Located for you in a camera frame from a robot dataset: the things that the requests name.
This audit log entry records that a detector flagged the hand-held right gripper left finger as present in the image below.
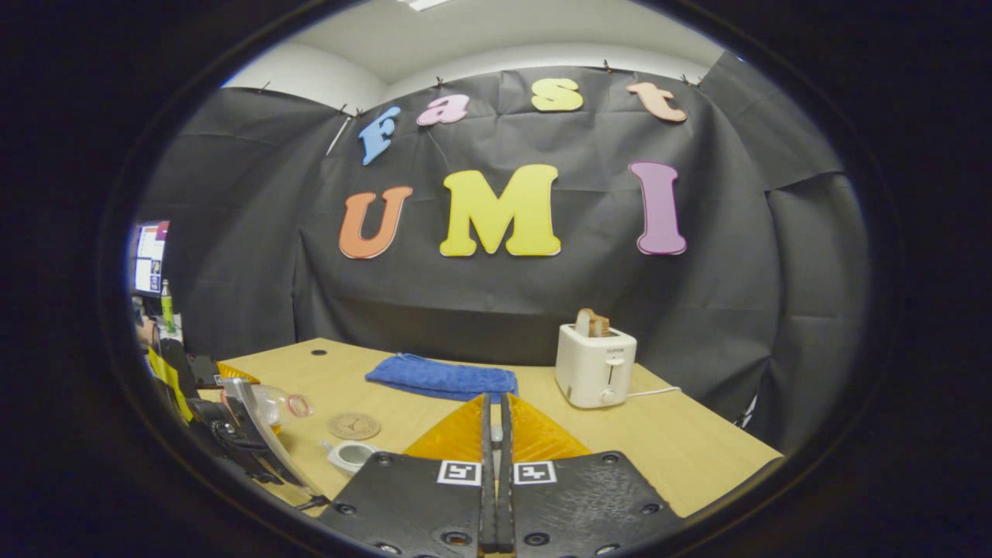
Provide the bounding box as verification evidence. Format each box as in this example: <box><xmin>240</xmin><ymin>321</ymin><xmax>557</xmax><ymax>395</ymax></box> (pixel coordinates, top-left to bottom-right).
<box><xmin>318</xmin><ymin>393</ymin><xmax>498</xmax><ymax>556</ymax></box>

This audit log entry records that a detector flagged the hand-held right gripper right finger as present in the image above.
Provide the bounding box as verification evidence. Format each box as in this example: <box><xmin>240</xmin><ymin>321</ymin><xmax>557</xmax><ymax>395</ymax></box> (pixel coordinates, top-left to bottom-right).
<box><xmin>499</xmin><ymin>393</ymin><xmax>684</xmax><ymax>556</ymax></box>

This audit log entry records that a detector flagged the clear plastic water bottle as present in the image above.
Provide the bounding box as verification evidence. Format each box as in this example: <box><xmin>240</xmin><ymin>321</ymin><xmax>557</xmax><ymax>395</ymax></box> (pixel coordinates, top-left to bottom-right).
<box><xmin>223</xmin><ymin>380</ymin><xmax>315</xmax><ymax>497</ymax></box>

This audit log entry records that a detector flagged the white teacup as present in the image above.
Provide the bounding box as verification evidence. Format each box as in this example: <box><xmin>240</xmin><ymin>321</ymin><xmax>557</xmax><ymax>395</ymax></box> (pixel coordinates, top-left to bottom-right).
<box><xmin>321</xmin><ymin>439</ymin><xmax>382</xmax><ymax>476</ymax></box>

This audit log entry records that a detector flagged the round cork coaster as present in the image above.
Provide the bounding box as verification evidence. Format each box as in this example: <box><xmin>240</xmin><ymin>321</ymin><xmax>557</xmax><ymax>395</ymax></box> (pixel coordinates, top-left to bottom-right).
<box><xmin>327</xmin><ymin>412</ymin><xmax>382</xmax><ymax>442</ymax></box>

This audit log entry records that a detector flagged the computer monitor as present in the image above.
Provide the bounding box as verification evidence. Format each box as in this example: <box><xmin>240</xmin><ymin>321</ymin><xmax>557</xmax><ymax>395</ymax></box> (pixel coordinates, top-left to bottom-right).
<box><xmin>130</xmin><ymin>220</ymin><xmax>171</xmax><ymax>298</ymax></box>

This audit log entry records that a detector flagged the blue folded towel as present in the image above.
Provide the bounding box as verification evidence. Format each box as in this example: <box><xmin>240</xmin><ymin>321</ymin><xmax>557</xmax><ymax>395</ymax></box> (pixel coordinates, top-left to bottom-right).
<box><xmin>365</xmin><ymin>353</ymin><xmax>519</xmax><ymax>403</ymax></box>

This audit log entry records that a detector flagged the white toaster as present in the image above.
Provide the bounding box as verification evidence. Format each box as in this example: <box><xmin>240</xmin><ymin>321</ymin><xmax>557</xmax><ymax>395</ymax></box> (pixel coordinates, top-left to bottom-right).
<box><xmin>554</xmin><ymin>323</ymin><xmax>639</xmax><ymax>410</ymax></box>

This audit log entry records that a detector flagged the toasted bread slice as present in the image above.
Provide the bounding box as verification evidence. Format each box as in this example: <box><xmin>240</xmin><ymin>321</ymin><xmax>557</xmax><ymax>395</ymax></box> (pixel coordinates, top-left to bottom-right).
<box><xmin>574</xmin><ymin>308</ymin><xmax>611</xmax><ymax>339</ymax></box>

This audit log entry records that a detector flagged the black backdrop cloth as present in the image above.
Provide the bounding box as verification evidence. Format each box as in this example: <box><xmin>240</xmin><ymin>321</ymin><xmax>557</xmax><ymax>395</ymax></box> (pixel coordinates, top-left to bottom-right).
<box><xmin>136</xmin><ymin>53</ymin><xmax>873</xmax><ymax>454</ymax></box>

